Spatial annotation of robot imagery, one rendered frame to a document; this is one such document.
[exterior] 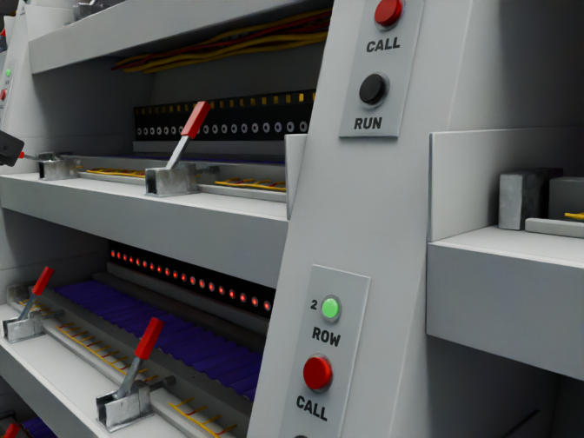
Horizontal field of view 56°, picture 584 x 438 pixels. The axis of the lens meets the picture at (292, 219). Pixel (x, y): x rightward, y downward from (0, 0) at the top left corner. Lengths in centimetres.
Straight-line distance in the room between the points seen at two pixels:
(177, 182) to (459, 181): 27
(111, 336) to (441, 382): 41
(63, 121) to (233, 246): 57
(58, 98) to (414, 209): 70
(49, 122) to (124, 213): 41
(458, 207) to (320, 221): 8
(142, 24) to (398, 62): 34
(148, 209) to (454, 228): 27
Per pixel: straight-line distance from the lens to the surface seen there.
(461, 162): 27
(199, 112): 49
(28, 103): 88
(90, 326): 67
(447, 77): 28
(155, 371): 55
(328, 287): 29
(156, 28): 56
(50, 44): 81
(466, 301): 26
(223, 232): 38
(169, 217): 43
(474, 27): 29
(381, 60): 30
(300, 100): 59
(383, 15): 31
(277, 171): 44
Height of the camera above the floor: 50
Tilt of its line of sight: 3 degrees up
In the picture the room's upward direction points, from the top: 11 degrees clockwise
